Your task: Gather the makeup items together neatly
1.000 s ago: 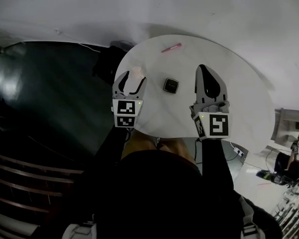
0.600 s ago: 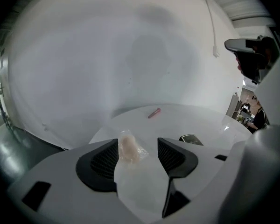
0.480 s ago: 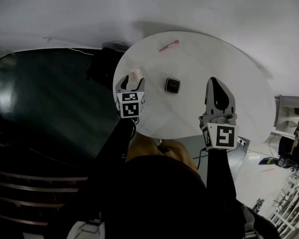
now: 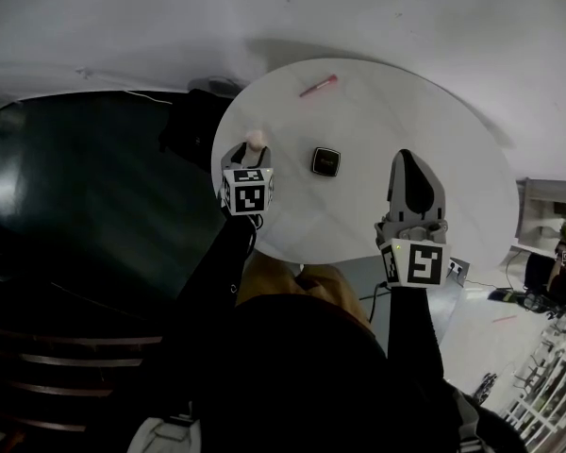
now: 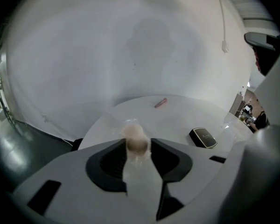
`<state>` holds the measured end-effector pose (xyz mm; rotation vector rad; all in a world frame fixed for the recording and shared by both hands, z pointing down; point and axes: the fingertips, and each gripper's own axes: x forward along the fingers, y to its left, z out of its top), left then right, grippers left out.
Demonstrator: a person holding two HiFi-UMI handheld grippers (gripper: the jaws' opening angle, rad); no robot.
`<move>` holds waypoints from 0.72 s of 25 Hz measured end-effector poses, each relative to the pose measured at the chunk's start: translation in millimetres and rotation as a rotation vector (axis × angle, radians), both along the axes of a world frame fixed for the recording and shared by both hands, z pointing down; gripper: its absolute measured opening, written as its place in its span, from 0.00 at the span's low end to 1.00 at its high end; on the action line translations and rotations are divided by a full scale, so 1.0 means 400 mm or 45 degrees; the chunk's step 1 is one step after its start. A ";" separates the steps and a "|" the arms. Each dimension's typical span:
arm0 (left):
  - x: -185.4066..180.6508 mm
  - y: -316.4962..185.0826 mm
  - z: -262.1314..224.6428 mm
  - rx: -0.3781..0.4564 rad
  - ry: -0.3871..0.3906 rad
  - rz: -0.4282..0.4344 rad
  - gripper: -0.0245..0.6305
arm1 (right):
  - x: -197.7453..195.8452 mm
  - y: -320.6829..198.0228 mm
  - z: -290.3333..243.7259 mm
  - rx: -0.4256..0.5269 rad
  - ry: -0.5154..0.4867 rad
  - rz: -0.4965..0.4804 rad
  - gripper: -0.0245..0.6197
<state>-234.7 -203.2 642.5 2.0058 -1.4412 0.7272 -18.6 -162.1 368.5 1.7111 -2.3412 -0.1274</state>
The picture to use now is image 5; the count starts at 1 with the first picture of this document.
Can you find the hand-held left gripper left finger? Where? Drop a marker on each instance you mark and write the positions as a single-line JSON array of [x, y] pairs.
[[67, 183]]

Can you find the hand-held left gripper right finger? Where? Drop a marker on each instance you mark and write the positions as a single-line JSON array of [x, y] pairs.
[[200, 171]]

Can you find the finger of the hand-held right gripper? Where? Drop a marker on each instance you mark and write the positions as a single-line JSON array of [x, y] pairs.
[[261, 39]]

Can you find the small black square device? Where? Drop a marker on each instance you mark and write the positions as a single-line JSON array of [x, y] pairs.
[[202, 137]]

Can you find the small white object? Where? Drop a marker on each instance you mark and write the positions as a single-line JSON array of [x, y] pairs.
[[136, 139]]

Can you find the pink pen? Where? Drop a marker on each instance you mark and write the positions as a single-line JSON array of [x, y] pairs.
[[161, 103]]

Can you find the white wall socket box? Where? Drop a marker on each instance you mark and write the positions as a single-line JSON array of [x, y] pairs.
[[225, 46]]

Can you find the white wall conduit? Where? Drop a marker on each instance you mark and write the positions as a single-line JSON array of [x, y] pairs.
[[221, 13]]

